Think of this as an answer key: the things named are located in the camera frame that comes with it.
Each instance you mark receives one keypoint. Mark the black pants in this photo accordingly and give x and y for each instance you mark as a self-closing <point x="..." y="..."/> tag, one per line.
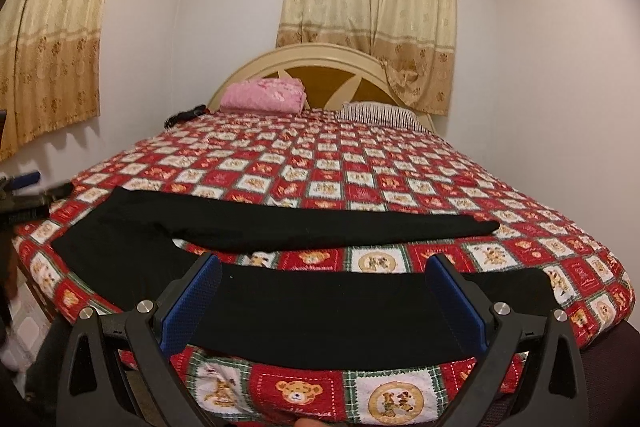
<point x="128" y="249"/>

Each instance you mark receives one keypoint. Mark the black object beside bed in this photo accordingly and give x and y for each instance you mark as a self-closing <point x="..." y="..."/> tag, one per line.
<point x="187" y="115"/>

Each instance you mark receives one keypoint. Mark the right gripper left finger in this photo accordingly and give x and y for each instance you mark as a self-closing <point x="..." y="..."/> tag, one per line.
<point x="94" y="389"/>

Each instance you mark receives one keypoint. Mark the pink folded blanket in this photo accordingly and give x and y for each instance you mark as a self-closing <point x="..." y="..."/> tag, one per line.
<point x="265" y="95"/>

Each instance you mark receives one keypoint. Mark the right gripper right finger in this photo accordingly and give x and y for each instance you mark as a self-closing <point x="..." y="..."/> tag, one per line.
<point x="552" y="390"/>

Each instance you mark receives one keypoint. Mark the red teddy bear bedspread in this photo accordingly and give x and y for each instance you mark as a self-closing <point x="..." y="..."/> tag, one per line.
<point x="315" y="160"/>

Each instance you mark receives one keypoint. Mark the striped pillow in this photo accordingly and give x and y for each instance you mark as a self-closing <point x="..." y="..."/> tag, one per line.
<point x="380" y="114"/>

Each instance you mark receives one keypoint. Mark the beige curtain left wall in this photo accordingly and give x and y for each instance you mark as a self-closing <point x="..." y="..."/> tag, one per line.
<point x="50" y="53"/>

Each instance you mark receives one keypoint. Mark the cream wooden headboard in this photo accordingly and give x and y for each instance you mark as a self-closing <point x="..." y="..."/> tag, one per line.
<point x="332" y="75"/>

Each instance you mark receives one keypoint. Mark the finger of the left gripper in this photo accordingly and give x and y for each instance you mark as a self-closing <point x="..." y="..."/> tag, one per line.
<point x="15" y="183"/>
<point x="54" y="193"/>

